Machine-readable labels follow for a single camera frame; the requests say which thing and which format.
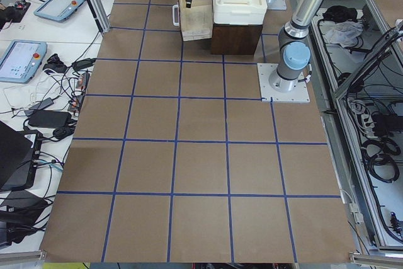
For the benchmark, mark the dark brown wooden cabinet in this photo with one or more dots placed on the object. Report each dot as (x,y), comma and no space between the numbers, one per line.
(235,39)

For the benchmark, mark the blue teach pendant far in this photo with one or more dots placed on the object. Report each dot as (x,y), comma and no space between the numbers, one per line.
(58,10)

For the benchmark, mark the blue teach pendant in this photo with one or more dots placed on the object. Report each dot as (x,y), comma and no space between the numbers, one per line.
(21,60)
(58,10)

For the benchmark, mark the white crumpled cloth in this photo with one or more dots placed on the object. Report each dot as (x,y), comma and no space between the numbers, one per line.
(344,34)

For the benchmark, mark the blue teach pendant near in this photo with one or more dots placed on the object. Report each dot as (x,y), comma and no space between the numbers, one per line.
(21,60)

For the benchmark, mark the black power adapter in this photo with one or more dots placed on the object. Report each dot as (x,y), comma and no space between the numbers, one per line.
(49,119)

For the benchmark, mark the black laptop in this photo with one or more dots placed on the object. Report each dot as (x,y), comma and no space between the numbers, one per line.
(19,151)

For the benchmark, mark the wooden drawer with white handle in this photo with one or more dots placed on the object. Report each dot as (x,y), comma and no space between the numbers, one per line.
(196,23)

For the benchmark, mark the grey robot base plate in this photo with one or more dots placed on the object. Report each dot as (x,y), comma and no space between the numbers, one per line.
(274,89)

